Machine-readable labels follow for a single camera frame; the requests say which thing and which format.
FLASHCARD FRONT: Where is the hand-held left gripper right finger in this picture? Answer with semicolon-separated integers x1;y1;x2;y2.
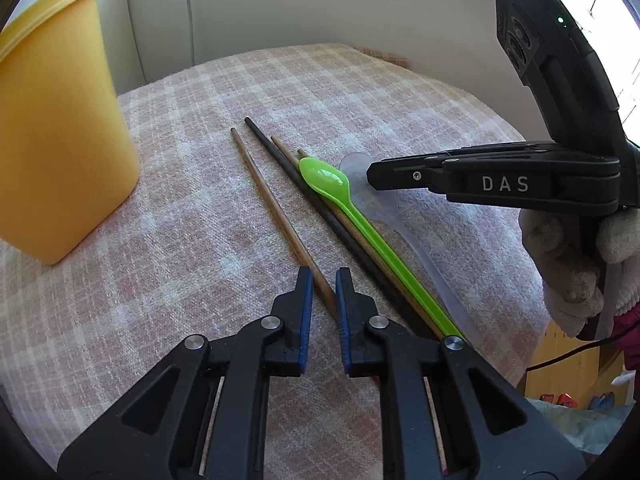
335;266;586;480

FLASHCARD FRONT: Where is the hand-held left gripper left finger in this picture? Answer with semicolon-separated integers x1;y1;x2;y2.
57;266;315;480

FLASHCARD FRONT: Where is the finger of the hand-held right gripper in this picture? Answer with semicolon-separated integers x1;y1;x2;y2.
366;154;453;196

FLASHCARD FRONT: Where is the translucent plastic spoon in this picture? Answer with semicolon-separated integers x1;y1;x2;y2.
340;152;483;348

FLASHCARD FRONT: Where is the green plastic spoon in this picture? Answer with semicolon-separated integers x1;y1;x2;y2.
298;156;468;341

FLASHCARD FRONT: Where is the black chopstick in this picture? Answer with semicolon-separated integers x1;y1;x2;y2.
244;117;436;338

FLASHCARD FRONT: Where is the yellow plastic container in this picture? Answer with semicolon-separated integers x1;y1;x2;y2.
0;0;142;266

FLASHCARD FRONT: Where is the person's right forearm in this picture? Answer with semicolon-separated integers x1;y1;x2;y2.
617;305;640;361

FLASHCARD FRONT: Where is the person's right hand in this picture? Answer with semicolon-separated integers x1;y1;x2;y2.
520;207;640;338

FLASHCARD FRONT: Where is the pink plaid cloth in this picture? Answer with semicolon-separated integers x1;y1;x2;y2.
0;42;551;480

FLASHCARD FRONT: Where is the thin black cable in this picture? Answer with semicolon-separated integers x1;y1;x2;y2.
527;330;623;372

